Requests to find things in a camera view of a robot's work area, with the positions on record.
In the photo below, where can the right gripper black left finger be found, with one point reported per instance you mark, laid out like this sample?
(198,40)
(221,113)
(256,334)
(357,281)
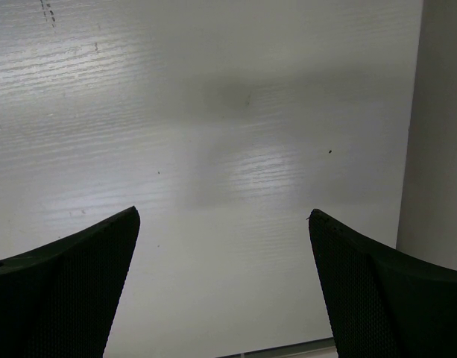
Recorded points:
(60,299)

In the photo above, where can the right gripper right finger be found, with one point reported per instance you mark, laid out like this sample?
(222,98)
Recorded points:
(380,301)

